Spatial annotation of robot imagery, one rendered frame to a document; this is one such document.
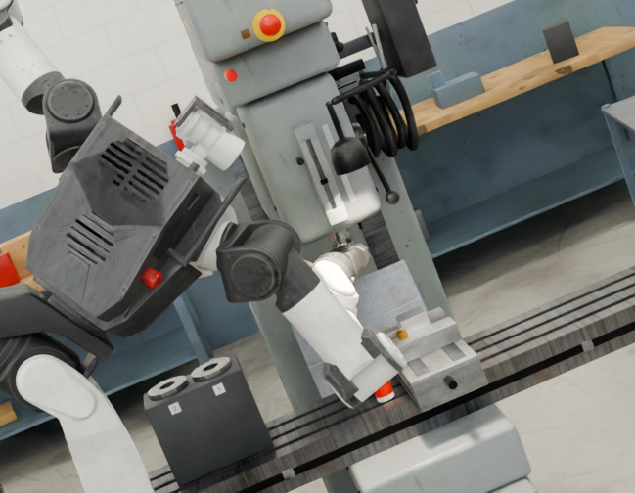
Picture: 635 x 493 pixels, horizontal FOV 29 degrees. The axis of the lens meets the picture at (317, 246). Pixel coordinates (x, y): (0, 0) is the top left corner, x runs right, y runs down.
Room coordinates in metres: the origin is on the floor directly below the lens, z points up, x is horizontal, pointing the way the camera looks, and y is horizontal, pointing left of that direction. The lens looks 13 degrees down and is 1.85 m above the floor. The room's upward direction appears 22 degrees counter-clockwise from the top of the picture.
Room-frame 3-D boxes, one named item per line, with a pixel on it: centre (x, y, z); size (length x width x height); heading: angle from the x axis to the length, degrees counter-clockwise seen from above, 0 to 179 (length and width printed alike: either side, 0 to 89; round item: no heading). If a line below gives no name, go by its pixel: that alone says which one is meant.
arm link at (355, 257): (2.43, -0.02, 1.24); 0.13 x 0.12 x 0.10; 69
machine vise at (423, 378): (2.49, -0.14, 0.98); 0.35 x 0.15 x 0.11; 4
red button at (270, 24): (2.26, -0.07, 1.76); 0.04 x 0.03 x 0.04; 94
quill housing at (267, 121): (2.52, -0.05, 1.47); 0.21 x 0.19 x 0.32; 94
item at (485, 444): (2.51, -0.05, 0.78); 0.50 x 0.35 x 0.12; 4
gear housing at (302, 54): (2.55, -0.05, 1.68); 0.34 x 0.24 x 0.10; 4
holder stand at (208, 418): (2.50, 0.36, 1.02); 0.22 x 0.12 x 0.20; 95
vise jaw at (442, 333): (2.46, -0.14, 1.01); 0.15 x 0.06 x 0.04; 94
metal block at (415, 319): (2.52, -0.13, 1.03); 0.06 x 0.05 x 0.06; 94
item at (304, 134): (2.40, -0.06, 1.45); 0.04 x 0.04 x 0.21; 4
